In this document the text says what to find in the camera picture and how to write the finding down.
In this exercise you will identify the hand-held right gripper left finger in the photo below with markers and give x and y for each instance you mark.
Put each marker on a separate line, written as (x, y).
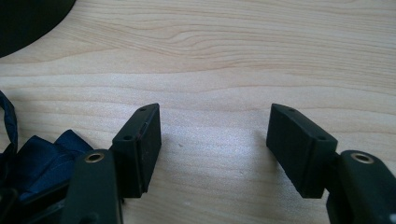
(137, 155)

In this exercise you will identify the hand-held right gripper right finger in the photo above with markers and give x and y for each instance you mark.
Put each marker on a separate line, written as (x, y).
(295, 152)

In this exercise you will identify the dark blue cloth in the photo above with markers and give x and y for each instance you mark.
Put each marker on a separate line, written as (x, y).
(37, 161)

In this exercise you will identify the black round object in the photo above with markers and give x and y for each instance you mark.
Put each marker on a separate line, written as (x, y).
(25, 21)

